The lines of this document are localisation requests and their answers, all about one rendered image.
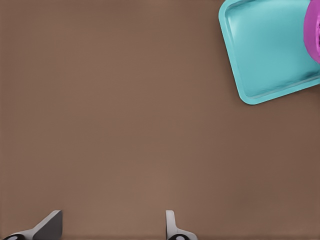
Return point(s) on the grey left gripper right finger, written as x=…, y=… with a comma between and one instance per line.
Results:
x=171, y=225

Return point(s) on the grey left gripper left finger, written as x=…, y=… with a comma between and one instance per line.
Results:
x=47, y=228

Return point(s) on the teal rectangular tray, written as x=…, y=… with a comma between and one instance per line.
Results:
x=265, y=52

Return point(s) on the purple plate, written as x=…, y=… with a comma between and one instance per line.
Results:
x=312, y=30

